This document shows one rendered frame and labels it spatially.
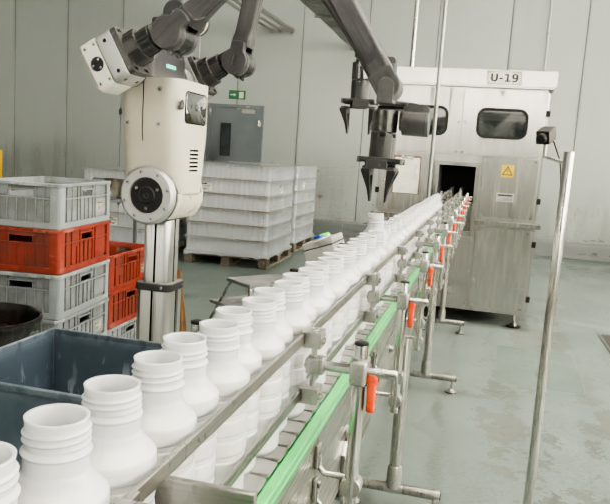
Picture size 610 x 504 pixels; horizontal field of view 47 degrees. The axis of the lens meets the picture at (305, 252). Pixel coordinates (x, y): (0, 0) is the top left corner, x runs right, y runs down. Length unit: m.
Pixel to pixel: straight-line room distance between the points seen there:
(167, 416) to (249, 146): 11.56
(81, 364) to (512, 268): 4.87
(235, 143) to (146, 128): 10.25
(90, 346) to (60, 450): 1.02
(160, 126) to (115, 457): 1.48
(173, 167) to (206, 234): 6.21
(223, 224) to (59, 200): 4.64
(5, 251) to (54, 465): 3.28
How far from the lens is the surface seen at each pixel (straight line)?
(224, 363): 0.62
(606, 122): 11.58
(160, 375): 0.52
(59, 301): 3.58
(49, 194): 3.53
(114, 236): 8.74
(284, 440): 0.81
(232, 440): 0.64
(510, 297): 6.02
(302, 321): 0.84
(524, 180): 5.93
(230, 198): 7.96
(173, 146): 1.88
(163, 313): 2.00
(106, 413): 0.47
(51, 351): 1.47
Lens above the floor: 1.32
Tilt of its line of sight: 8 degrees down
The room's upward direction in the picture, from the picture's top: 4 degrees clockwise
